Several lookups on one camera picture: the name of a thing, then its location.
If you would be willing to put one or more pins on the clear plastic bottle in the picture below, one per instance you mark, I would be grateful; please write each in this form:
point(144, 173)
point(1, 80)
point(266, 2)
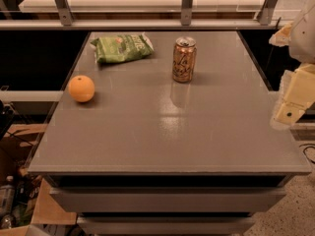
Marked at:
point(7, 194)

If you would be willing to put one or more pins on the orange LaCroix soda can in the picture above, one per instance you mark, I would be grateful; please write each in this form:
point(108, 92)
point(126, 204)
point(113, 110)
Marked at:
point(184, 59)

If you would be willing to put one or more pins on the middle metal shelf bracket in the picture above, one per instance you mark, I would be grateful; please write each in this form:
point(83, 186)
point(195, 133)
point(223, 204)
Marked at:
point(186, 12)

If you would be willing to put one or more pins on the lower grey drawer front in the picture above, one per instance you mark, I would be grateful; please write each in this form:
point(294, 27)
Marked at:
point(146, 226)

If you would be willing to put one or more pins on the left metal shelf bracket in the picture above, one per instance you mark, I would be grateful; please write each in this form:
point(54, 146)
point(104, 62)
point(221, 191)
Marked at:
point(64, 12)

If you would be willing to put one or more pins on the green chip bag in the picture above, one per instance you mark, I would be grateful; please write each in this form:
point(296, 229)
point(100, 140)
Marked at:
point(121, 48)

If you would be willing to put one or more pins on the brown cardboard box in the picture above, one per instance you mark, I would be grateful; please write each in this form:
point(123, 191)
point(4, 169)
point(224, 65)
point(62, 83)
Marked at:
point(35, 211)

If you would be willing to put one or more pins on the grey drawer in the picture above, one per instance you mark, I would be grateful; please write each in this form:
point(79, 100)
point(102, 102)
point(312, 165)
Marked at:
point(167, 199)
point(146, 226)

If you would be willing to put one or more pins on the orange fruit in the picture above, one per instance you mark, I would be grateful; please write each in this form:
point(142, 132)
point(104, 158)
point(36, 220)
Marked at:
point(81, 88)

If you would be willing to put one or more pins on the right metal shelf bracket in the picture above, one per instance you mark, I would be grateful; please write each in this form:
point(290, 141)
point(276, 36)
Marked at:
point(265, 15)

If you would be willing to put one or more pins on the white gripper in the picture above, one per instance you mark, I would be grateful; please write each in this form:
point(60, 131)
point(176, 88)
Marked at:
point(304, 38)

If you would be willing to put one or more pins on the upper grey drawer front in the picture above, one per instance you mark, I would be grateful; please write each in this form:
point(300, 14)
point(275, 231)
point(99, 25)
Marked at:
point(167, 199)

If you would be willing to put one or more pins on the metal shelf bracket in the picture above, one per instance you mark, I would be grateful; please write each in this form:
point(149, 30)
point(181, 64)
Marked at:
point(265, 15)
point(64, 12)
point(186, 12)

